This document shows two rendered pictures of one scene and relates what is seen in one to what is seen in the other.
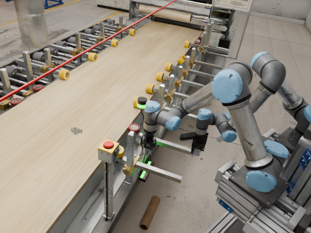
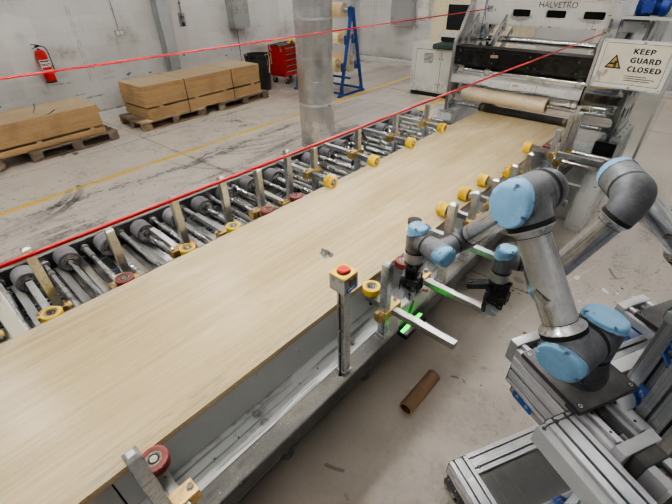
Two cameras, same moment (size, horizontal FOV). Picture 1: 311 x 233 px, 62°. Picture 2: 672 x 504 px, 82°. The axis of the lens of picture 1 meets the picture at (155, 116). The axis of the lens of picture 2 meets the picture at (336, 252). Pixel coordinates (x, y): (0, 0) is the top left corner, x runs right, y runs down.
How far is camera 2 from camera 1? 25 cm
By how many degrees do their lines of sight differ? 22
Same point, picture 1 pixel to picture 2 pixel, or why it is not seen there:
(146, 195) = (421, 367)
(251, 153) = (547, 314)
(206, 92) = not seen: hidden behind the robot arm
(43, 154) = (280, 276)
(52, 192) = (278, 321)
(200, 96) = (487, 220)
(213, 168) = not seen: hidden behind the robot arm
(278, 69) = (638, 187)
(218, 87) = (498, 203)
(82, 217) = (314, 366)
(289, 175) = (645, 375)
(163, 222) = (438, 411)
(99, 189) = not seen: hidden behind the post
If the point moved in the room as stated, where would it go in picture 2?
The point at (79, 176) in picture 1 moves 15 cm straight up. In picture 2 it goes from (314, 309) to (312, 281)
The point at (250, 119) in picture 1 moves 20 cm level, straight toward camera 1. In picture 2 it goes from (547, 259) to (503, 296)
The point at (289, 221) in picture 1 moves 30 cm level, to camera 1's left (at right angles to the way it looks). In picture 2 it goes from (617, 446) to (497, 402)
